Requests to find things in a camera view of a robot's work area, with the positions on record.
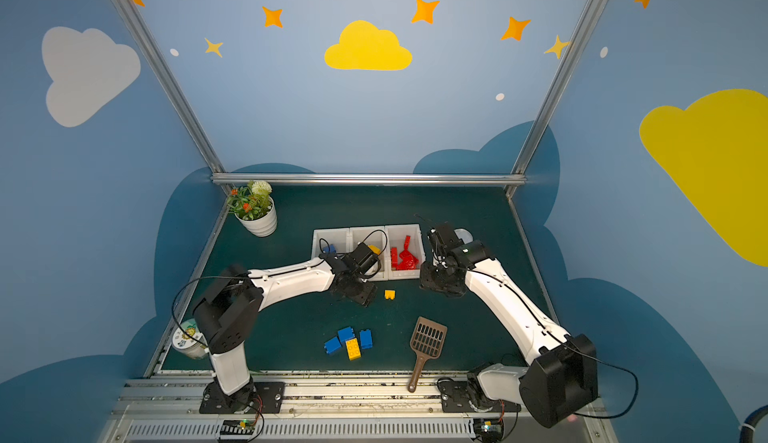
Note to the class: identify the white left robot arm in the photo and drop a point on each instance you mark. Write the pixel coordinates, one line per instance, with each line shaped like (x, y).
(229, 308)

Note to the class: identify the red lego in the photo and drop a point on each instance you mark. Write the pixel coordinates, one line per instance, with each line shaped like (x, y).
(406, 244)

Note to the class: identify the circuit board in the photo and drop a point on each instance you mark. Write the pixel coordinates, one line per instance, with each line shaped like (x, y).
(237, 430)
(487, 431)

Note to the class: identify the round tape roll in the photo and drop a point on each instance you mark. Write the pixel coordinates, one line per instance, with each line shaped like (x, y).
(189, 341)

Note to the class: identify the aluminium left frame post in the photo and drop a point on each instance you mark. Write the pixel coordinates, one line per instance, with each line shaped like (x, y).
(139, 30)

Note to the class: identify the aluminium right frame post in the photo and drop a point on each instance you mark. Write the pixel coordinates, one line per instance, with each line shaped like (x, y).
(580, 38)

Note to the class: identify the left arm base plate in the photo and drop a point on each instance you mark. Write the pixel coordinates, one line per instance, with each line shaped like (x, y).
(254, 397)

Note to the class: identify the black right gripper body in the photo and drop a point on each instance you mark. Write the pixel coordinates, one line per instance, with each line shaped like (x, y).
(437, 277)

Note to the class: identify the green plant with flowers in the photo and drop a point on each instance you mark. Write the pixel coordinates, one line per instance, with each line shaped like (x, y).
(252, 201)

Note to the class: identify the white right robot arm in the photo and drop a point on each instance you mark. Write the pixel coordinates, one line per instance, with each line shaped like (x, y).
(561, 375)

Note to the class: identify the red lego brick small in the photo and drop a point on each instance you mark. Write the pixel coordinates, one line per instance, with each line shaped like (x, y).
(394, 259)

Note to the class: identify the aluminium back frame bar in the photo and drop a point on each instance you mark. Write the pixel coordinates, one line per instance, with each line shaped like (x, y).
(420, 180)

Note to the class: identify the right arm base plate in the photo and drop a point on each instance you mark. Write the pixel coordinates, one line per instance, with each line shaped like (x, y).
(467, 397)

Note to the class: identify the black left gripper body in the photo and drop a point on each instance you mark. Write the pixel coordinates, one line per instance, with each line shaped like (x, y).
(354, 288)

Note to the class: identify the yellow flat lego brick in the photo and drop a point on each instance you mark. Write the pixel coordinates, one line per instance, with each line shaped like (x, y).
(353, 349)

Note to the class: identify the aluminium frame post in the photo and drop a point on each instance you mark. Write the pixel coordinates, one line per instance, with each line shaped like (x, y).
(139, 30)
(580, 38)

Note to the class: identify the white flower pot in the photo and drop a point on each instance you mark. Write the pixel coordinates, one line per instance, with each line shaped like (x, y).
(264, 226)

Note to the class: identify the white left sorting bin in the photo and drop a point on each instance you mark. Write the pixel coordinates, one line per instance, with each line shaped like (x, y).
(340, 237)

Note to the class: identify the red tall lego brick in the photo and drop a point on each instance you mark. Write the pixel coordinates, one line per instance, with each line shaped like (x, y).
(408, 262)

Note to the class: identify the white middle sorting bin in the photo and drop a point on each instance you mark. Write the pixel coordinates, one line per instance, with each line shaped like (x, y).
(376, 238)

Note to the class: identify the white right sorting bin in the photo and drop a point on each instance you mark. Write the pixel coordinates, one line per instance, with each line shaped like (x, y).
(396, 235)

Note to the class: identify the right circuit board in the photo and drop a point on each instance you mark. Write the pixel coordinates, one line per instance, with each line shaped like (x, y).
(487, 431)

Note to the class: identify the brown slotted scoop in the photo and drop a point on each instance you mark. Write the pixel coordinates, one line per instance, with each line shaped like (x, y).
(427, 342)

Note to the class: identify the left circuit board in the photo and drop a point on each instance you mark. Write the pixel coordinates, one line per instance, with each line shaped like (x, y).
(237, 430)

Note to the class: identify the white sorting bin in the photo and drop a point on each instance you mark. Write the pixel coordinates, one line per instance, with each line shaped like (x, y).
(340, 237)
(376, 238)
(396, 235)

